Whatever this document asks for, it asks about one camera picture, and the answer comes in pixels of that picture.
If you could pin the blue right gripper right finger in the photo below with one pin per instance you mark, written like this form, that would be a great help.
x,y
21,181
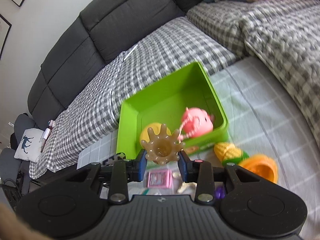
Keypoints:
x,y
184,165

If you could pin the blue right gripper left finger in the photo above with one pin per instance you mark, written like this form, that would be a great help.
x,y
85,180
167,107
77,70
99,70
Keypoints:
x,y
140,165

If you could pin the pink card pack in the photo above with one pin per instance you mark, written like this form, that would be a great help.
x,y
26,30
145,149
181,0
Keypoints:
x,y
161,179

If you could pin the brown rubber hand toy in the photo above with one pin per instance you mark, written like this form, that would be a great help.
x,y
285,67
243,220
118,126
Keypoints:
x,y
161,147

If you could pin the yellow toy corn cob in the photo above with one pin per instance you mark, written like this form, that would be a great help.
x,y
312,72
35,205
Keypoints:
x,y
228,152

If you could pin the pink pig toy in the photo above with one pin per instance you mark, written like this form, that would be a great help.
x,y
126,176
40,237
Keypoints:
x,y
195,123

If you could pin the orange plastic toy bowl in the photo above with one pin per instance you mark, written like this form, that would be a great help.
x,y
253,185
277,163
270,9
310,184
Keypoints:
x,y
262,166

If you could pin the beige starfish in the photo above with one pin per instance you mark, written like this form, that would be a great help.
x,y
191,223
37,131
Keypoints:
x,y
183,185

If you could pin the clear cotton swab jar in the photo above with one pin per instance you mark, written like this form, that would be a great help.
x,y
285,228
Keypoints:
x,y
141,188

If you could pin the green plastic storage box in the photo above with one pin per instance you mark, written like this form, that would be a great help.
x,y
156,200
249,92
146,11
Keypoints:
x,y
164,102

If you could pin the light grid ottoman cloth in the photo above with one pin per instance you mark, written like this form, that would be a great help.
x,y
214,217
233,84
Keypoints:
x,y
262,118

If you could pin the pink bottle on sofa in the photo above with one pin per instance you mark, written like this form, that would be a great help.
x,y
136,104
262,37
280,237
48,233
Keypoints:
x,y
46,133

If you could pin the white deer print pillow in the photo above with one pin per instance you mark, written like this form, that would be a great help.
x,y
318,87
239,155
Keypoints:
x,y
29,148

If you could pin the dark grey sofa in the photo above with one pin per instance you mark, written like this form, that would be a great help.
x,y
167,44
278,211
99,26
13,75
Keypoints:
x,y
103,30

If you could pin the grey checkered sofa cover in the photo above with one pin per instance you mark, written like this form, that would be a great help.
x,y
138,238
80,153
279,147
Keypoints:
x,y
209,33

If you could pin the grey patterned quilt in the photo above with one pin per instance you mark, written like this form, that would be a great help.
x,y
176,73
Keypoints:
x,y
287,42

